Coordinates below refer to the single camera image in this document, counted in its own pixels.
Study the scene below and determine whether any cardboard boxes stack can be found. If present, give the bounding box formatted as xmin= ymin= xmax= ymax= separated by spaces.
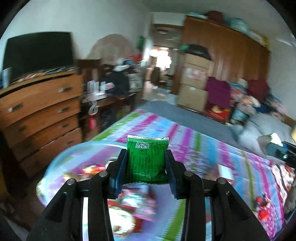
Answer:
xmin=178 ymin=53 xmax=214 ymax=113

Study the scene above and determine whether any purple hanging cloth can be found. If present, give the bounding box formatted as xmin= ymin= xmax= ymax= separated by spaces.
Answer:
xmin=205 ymin=77 xmax=231 ymax=109

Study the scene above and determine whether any dark wooden desk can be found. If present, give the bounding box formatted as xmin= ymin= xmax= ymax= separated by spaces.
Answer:
xmin=77 ymin=59 xmax=136 ymax=142

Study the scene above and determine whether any colourful striped bed sheet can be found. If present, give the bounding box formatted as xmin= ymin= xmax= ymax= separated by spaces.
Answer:
xmin=93 ymin=109 xmax=295 ymax=239

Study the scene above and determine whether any black television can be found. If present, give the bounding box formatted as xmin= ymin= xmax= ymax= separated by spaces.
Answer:
xmin=3 ymin=32 xmax=74 ymax=80

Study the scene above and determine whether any wooden drawer dresser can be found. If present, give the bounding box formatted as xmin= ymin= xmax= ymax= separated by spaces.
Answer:
xmin=1 ymin=72 xmax=83 ymax=178

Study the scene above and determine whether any green snack packet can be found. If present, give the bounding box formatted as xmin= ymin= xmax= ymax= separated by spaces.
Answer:
xmin=125 ymin=135 xmax=169 ymax=184

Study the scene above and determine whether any orange yellow snack box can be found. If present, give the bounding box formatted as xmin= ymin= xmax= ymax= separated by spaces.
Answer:
xmin=217 ymin=165 xmax=234 ymax=182

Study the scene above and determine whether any light blue duvet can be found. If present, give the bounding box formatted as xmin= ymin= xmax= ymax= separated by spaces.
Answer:
xmin=231 ymin=113 xmax=295 ymax=158

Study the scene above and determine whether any brown wooden wardrobe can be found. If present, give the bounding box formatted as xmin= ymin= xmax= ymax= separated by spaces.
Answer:
xmin=181 ymin=16 xmax=270 ymax=82

